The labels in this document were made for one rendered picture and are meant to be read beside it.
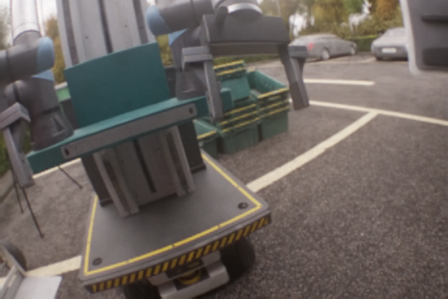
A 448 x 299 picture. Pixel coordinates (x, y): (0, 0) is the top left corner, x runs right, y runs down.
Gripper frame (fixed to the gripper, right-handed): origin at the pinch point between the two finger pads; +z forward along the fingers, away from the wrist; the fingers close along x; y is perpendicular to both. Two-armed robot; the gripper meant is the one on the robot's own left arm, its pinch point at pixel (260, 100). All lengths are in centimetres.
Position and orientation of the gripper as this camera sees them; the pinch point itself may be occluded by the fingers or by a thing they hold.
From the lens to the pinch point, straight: 31.6
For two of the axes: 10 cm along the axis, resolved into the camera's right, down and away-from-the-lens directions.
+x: 9.5, -1.6, 2.6
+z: 1.9, 9.7, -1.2
